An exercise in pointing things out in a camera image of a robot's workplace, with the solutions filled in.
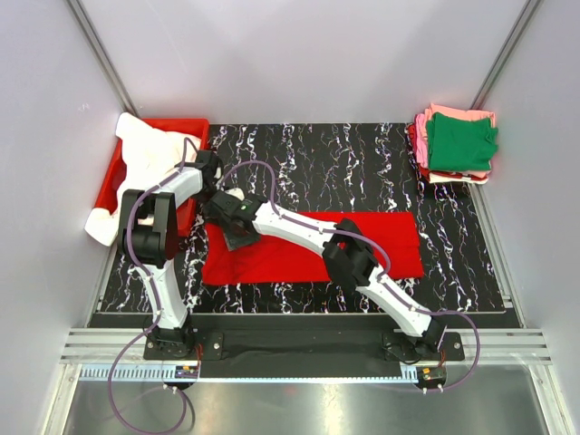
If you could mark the pink folded t-shirt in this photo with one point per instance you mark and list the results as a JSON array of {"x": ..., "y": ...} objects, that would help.
[{"x": 421, "y": 120}]

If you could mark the green folded t-shirt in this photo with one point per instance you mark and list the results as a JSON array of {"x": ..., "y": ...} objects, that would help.
[{"x": 457, "y": 145}]

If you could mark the white folded t-shirt bottom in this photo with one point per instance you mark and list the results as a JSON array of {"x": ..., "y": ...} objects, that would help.
[{"x": 436, "y": 177}]

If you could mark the slotted cable duct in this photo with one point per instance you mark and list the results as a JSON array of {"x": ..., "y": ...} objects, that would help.
[{"x": 172, "y": 373}]

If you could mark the white t-shirt in bin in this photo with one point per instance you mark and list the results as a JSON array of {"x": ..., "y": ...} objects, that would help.
[{"x": 145, "y": 158}]

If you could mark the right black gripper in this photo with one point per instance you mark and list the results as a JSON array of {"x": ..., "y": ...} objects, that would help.
[{"x": 232, "y": 242}]

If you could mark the red plastic bin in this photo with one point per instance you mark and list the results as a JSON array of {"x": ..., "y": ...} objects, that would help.
[{"x": 109, "y": 181}]

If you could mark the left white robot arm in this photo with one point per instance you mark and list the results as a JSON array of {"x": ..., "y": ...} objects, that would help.
[{"x": 148, "y": 235}]

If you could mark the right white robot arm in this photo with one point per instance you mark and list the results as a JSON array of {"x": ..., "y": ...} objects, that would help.
[{"x": 296, "y": 247}]

